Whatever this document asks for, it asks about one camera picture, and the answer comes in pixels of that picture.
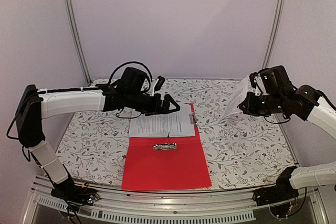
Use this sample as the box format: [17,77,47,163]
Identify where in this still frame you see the spine metal folder clip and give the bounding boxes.
[153,132,177,151]

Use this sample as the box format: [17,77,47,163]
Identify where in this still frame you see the printed white paper sheets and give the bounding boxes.
[129,103,195,138]

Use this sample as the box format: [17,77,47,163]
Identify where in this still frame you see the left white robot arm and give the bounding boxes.
[6,67,181,200]

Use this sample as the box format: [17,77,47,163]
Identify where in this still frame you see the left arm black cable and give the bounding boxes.
[38,61,154,95]

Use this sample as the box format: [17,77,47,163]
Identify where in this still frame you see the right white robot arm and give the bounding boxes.
[238,66,335,201]

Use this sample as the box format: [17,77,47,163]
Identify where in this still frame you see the right aluminium frame post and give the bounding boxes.
[261,0,285,68]

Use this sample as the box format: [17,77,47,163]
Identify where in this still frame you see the aluminium front rail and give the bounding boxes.
[22,175,330,223]

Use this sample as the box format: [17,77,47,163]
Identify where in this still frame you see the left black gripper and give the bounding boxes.
[126,90,181,116]

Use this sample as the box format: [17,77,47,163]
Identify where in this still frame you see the separate printed paper sheet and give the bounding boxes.
[223,76,253,118]

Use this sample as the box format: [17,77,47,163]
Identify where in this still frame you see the left aluminium frame post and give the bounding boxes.
[64,0,92,83]

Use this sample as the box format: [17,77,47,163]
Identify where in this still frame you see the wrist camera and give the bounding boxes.
[249,72,264,96]
[148,76,165,96]

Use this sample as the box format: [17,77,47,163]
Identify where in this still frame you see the red file folder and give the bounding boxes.
[120,103,213,191]

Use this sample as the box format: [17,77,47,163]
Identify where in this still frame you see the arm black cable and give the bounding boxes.
[319,89,336,111]
[38,61,154,95]

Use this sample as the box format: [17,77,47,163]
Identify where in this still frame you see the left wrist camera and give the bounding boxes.
[148,76,165,96]

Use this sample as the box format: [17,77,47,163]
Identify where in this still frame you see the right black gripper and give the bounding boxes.
[239,91,286,117]

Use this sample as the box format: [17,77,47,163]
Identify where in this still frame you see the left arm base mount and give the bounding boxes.
[51,177,100,206]

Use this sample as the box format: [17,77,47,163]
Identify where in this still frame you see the aluminium frame post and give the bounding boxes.
[261,0,285,68]
[64,0,92,83]

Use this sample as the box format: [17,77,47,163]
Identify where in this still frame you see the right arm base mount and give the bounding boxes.
[252,166,299,219]

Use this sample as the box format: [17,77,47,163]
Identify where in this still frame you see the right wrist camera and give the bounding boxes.
[249,72,264,96]

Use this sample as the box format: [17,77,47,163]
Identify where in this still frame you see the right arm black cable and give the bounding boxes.
[319,89,336,111]

